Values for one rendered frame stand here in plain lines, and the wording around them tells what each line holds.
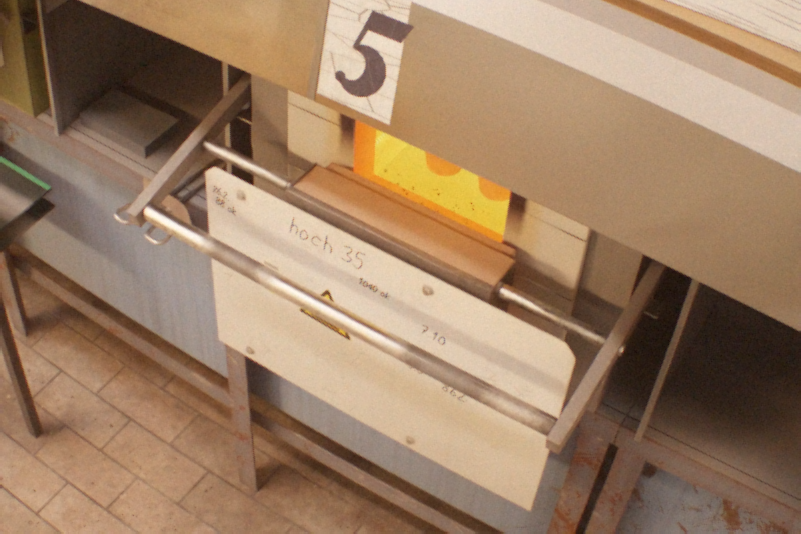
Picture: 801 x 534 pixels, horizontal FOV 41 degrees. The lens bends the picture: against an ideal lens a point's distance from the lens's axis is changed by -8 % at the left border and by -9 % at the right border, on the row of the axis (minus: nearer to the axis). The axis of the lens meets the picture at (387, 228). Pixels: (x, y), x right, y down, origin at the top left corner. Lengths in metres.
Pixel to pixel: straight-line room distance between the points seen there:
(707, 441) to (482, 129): 0.84
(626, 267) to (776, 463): 0.46
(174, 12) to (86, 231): 1.28
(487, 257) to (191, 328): 1.02
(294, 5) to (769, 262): 0.53
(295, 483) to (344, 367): 0.91
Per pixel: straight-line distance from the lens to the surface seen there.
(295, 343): 1.82
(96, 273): 2.59
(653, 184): 1.03
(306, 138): 1.70
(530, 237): 1.56
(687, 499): 1.92
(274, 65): 1.20
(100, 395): 2.85
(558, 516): 2.02
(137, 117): 2.18
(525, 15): 1.03
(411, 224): 1.58
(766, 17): 0.98
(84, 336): 2.98
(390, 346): 1.47
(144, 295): 2.48
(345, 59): 1.14
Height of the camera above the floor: 2.23
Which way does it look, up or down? 44 degrees down
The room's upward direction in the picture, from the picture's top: 4 degrees clockwise
